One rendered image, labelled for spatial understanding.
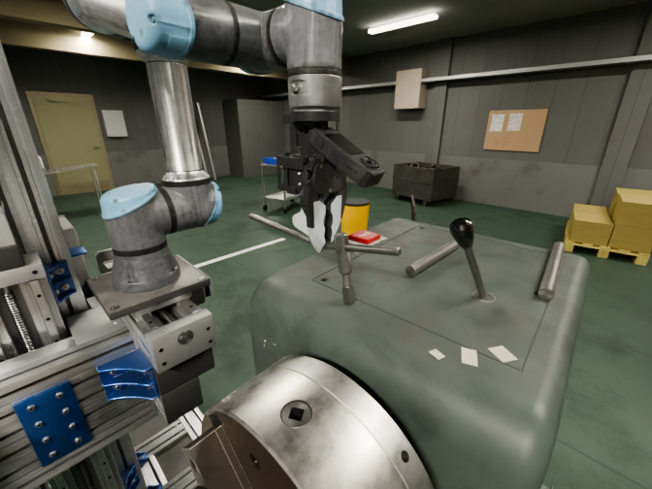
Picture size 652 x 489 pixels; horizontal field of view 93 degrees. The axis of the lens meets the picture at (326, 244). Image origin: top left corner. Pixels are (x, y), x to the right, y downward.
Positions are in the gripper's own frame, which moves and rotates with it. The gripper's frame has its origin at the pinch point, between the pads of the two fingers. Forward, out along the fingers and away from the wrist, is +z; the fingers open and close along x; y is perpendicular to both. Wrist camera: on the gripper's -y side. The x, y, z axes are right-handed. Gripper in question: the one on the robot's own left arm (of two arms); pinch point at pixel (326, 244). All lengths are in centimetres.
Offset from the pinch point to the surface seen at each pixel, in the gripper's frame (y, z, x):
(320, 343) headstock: -5.6, 12.4, 7.5
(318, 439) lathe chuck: -16.2, 11.1, 19.3
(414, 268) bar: -8.9, 7.0, -15.3
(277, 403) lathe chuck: -10.0, 10.7, 19.5
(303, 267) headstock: 10.1, 8.9, -4.4
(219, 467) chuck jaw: -6.7, 17.8, 25.7
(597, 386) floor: -61, 135, -187
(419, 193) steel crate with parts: 234, 112, -547
